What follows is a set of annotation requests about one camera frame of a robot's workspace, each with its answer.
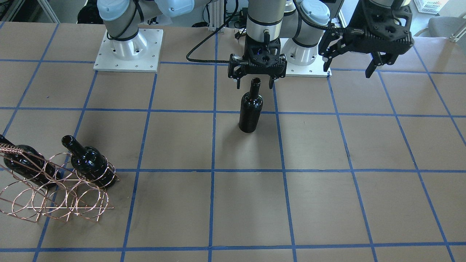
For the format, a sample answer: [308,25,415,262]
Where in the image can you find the dark green wine bottle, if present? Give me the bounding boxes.
[238,77,263,133]

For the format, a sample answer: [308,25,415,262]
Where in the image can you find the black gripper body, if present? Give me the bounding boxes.
[346,0,414,55]
[229,35,287,76]

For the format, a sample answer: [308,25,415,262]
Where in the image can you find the dark wine bottle in rack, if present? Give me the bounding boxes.
[62,135,118,189]

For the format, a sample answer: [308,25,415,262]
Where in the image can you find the black braided cable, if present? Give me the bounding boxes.
[186,0,350,63]

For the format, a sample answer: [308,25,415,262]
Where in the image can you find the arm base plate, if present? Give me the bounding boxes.
[281,38,332,78]
[93,28,164,73]

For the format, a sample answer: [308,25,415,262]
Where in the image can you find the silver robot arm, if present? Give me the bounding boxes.
[228,0,335,88]
[96,0,414,83]

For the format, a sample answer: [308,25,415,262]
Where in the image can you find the copper wire wine rack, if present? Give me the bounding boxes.
[1,143,114,223]

